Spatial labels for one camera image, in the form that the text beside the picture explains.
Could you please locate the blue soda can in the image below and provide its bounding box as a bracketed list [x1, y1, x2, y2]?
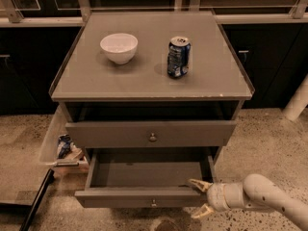
[167, 36, 191, 78]

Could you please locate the grey drawer cabinet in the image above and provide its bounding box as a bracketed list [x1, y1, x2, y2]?
[48, 11, 256, 195]

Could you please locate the clear plastic bin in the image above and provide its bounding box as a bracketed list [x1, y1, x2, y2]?
[39, 107, 89, 174]

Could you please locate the grey top drawer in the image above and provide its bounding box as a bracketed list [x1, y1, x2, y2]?
[65, 120, 236, 148]

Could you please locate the black pole on floor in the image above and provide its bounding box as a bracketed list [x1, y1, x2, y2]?
[19, 169, 54, 231]

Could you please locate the metal window frame rail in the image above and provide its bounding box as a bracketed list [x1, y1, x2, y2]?
[1, 0, 308, 27]

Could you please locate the grey drawer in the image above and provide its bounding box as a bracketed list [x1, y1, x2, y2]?
[75, 147, 213, 208]
[65, 120, 236, 148]

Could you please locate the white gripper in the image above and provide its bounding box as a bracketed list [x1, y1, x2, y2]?
[189, 179, 244, 219]

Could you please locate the blue crumpled snack bag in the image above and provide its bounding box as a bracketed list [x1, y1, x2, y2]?
[57, 134, 71, 159]

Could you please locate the white ceramic bowl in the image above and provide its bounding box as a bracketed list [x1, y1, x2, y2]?
[100, 33, 139, 64]

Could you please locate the white post at right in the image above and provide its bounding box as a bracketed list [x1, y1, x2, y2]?
[283, 74, 308, 121]

